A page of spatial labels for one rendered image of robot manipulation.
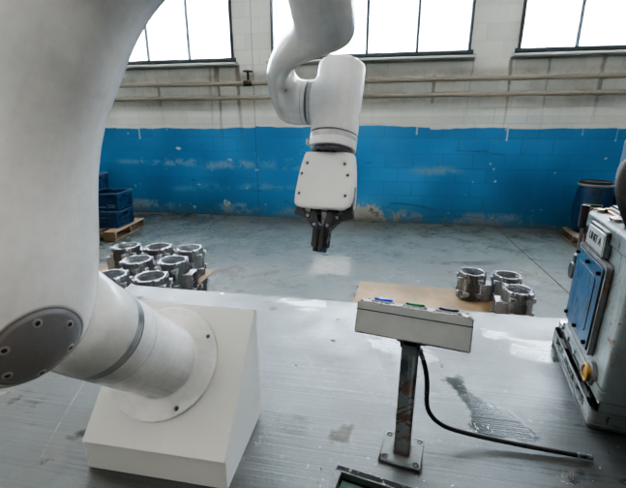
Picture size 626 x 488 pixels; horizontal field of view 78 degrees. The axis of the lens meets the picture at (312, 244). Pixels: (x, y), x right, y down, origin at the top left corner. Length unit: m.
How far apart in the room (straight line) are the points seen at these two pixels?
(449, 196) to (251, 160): 2.98
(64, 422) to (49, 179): 0.65
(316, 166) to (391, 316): 0.28
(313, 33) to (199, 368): 0.54
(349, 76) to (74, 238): 0.50
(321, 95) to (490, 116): 5.25
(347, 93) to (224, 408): 0.55
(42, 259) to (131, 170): 6.70
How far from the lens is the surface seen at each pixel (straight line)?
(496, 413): 0.90
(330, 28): 0.58
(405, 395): 0.68
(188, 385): 0.70
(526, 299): 2.77
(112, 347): 0.52
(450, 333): 0.60
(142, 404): 0.73
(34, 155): 0.35
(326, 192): 0.65
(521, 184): 6.06
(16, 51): 0.35
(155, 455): 0.73
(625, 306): 0.84
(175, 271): 2.46
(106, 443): 0.76
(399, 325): 0.61
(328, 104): 0.68
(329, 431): 0.79
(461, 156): 5.83
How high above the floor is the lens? 1.33
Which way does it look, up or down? 17 degrees down
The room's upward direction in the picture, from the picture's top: straight up
